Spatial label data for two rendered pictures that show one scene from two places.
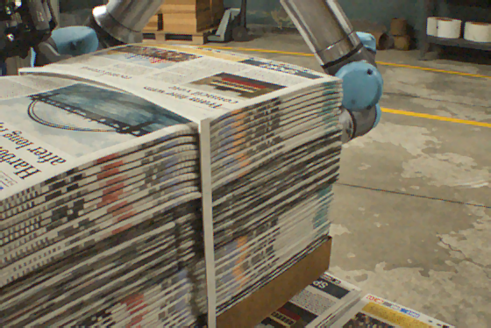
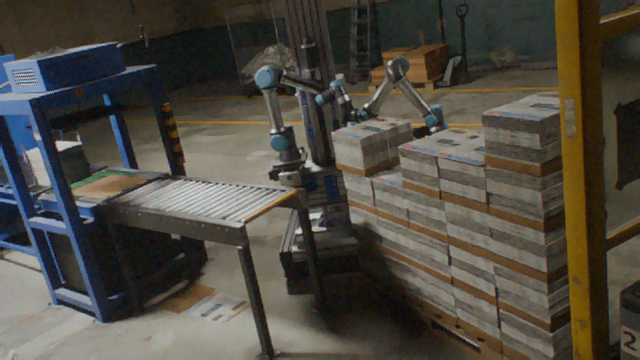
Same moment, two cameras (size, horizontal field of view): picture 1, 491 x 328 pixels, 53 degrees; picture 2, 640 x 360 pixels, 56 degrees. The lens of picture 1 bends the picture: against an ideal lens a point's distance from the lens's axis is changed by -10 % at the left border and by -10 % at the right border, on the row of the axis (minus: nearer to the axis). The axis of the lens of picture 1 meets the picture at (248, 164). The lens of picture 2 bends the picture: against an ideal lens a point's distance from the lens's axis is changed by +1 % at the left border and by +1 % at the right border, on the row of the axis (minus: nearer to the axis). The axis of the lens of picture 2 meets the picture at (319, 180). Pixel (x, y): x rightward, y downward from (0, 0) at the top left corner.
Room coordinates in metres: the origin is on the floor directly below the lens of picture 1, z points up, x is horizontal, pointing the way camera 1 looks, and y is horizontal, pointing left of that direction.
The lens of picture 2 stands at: (-2.86, -0.68, 1.92)
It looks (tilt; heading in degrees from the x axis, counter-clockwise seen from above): 18 degrees down; 20
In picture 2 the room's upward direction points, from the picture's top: 11 degrees counter-clockwise
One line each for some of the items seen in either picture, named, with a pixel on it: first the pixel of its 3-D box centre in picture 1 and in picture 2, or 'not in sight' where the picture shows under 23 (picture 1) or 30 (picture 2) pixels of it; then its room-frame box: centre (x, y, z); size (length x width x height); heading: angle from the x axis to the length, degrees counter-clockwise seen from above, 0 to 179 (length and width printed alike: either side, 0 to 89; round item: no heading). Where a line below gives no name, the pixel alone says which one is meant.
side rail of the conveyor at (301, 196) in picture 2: not in sight; (226, 190); (0.42, 1.14, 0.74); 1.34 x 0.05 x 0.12; 68
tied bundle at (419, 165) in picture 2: not in sight; (447, 161); (0.05, -0.32, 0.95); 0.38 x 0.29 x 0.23; 137
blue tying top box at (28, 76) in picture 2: not in sight; (66, 67); (0.57, 2.18, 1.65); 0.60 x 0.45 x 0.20; 158
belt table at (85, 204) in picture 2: not in sight; (105, 190); (0.57, 2.18, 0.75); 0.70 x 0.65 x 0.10; 68
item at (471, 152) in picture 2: not in sight; (485, 148); (-0.16, -0.53, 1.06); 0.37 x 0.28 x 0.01; 139
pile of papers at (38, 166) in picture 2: not in sight; (57, 163); (0.78, 2.71, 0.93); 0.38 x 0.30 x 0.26; 68
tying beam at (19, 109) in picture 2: not in sight; (73, 89); (0.57, 2.18, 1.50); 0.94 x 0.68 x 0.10; 158
